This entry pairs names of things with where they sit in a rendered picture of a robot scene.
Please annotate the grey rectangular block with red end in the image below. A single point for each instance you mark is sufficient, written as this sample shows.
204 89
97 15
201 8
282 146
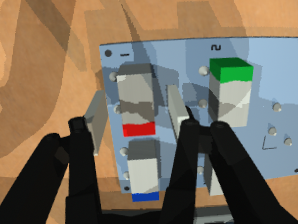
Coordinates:
135 91

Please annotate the white block with blue end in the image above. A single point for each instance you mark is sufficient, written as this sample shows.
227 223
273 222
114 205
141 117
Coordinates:
143 173

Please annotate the grey blank with yellow end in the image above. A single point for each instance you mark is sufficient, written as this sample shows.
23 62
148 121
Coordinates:
211 181

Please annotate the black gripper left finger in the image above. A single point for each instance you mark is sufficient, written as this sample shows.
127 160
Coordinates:
30 198

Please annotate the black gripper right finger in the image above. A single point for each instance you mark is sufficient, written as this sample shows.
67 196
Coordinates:
247 194

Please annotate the grey block with green end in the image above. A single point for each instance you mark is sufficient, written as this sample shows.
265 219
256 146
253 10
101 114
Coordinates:
230 82

